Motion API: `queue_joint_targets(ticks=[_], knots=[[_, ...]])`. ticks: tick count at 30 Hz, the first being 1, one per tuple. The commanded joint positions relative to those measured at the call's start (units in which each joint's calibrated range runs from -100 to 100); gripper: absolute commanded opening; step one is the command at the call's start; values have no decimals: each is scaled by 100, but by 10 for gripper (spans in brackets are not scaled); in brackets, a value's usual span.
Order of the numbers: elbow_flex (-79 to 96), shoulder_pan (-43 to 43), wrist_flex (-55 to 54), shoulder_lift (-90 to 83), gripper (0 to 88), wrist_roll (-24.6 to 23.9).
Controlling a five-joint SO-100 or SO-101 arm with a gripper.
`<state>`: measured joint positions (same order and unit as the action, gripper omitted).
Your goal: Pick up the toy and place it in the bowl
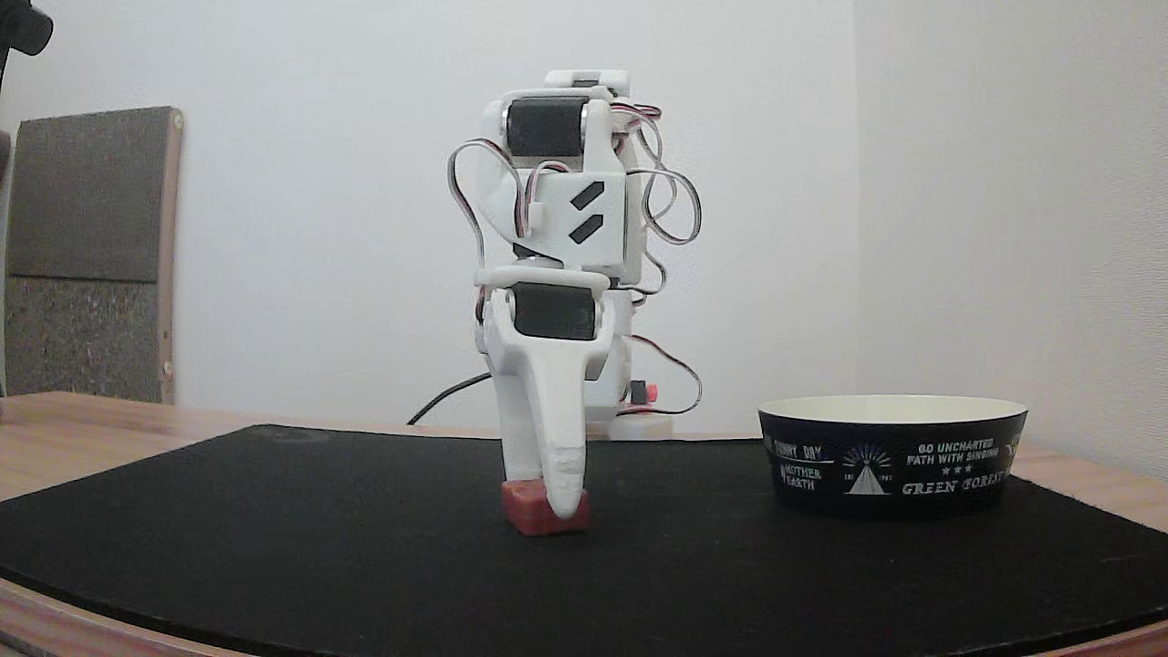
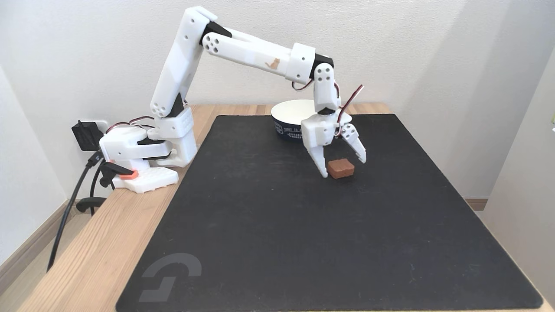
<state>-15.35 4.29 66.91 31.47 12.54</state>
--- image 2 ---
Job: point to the black clamp with orange pad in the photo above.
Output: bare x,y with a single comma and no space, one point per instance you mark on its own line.
113,170

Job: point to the brown block toy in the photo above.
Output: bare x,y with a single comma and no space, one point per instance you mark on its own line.
341,168

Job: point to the wooden baseboard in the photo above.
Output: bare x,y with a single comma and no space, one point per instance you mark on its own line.
30,249

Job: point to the white navy paper bowl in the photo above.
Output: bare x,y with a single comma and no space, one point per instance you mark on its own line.
291,112

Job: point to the black power adapter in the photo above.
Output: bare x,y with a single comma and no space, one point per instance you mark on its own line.
86,135

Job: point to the black desk mat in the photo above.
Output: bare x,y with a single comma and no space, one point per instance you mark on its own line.
303,225

